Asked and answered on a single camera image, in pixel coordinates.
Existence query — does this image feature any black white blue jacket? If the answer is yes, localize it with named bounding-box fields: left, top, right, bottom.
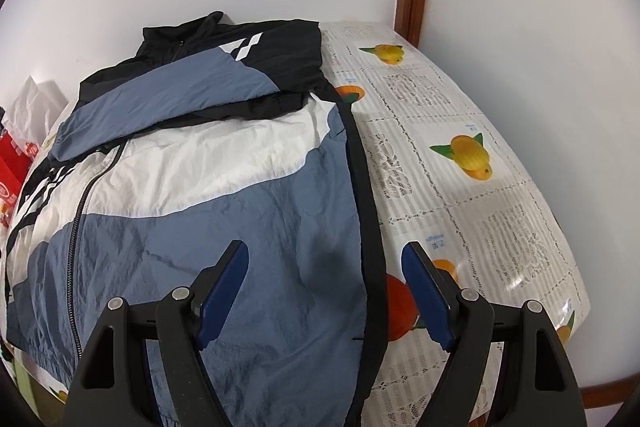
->
left=1, top=12, right=387, bottom=426

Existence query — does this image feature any fruit print lace tablecloth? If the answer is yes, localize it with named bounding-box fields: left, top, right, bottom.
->
left=8, top=19, right=592, bottom=427

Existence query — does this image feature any red paper shopping bag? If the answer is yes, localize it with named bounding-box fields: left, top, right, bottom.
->
left=0, top=130, right=39, bottom=228

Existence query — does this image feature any white Miniso plastic bag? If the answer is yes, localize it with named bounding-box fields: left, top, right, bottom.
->
left=1, top=77, right=67, bottom=153

